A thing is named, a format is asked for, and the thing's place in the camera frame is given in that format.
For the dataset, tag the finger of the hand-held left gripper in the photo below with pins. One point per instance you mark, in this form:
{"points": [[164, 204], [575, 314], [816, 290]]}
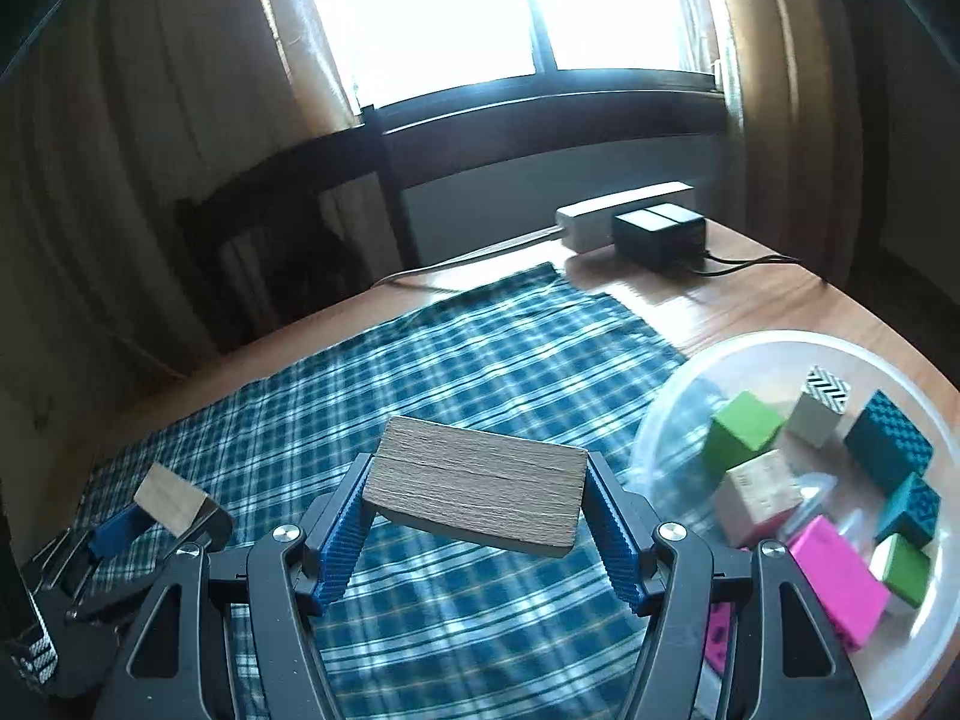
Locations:
{"points": [[210, 529], [116, 531]]}

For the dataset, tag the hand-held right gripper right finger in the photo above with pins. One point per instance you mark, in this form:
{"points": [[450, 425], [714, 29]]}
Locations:
{"points": [[619, 547]]}

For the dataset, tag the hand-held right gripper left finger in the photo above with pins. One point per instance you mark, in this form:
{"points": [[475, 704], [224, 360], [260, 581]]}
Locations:
{"points": [[341, 547]]}

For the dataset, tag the plain wooden cube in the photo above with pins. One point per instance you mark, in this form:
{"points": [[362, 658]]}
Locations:
{"points": [[169, 499]]}

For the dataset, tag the pink dotted block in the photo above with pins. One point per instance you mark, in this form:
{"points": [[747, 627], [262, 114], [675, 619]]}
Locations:
{"points": [[718, 641]]}

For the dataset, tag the large plain wooden block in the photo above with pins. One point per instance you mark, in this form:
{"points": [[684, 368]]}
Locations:
{"points": [[472, 484]]}

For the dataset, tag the small brown white-top block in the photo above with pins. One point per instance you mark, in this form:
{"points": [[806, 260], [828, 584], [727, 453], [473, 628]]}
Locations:
{"points": [[757, 499]]}

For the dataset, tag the green cube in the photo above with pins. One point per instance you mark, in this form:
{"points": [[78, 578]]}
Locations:
{"points": [[742, 431]]}

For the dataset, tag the plain pink cube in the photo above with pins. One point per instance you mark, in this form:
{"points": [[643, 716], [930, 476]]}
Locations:
{"points": [[840, 585]]}

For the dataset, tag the black white zigzag block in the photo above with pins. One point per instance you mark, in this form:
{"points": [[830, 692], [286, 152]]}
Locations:
{"points": [[817, 405]]}

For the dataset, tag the green and white block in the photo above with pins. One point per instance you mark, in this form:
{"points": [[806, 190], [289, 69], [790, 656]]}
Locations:
{"points": [[904, 570]]}

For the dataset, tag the teal checkered block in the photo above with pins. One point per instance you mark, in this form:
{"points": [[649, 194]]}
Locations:
{"points": [[889, 442]]}

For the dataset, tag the teal patterned cube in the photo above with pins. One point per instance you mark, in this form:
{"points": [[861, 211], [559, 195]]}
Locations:
{"points": [[909, 510]]}

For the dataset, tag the clear plastic bowl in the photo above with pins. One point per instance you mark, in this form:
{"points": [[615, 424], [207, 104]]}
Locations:
{"points": [[922, 660]]}

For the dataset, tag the blue plaid cloth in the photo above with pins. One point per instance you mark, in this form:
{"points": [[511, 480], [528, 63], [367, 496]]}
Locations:
{"points": [[487, 360]]}

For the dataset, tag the black power adapter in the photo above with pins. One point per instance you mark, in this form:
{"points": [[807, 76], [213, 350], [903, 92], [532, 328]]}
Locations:
{"points": [[660, 236]]}

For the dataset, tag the white power strip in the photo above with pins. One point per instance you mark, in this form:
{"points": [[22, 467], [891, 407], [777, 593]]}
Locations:
{"points": [[592, 221]]}

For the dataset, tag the dark wooden chair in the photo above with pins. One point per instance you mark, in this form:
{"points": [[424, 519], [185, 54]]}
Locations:
{"points": [[285, 187]]}

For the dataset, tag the beige curtain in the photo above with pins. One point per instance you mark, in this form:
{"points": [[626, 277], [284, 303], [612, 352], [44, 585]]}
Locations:
{"points": [[795, 90], [150, 165]]}

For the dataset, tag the window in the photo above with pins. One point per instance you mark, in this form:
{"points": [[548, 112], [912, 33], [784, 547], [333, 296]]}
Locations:
{"points": [[487, 7]]}

